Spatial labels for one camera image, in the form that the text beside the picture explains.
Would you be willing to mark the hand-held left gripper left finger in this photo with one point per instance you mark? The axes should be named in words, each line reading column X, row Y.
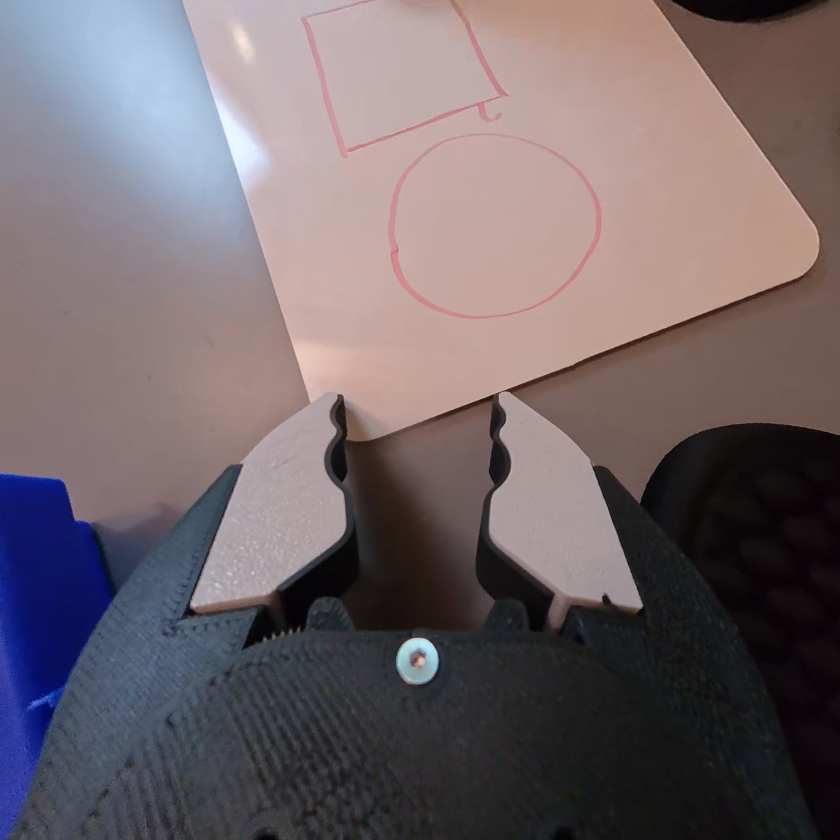
column 282, row 518

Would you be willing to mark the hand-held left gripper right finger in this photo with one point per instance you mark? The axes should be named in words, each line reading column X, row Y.
column 558, row 525

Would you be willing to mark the blue plastic bin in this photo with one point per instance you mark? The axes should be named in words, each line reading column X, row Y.
column 46, row 590

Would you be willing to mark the small white whiteboard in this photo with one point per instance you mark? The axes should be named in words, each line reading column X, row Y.
column 656, row 197

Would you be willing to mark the black mesh armrest pad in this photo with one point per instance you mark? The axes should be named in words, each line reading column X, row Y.
column 741, row 8
column 754, row 558

